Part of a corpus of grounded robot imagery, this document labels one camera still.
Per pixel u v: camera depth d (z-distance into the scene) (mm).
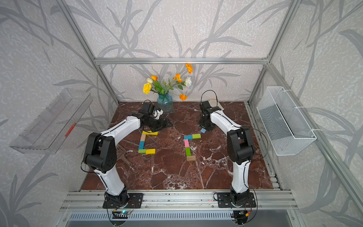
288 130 599
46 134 642
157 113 811
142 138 980
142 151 918
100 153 486
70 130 653
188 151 912
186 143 959
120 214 722
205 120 845
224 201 727
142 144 937
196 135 997
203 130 924
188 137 994
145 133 992
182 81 981
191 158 887
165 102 1056
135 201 732
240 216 763
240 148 518
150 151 920
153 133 985
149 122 733
